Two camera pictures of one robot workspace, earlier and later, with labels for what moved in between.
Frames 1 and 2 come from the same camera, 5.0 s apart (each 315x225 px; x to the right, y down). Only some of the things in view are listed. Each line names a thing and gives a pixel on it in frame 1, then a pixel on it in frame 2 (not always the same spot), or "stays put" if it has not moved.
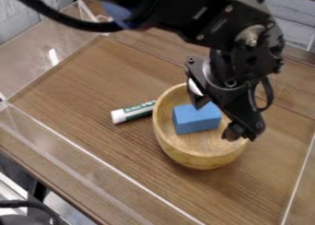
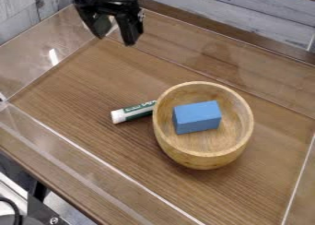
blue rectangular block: (190, 120) stays put
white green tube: (133, 112) stays put
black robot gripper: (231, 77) -> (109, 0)
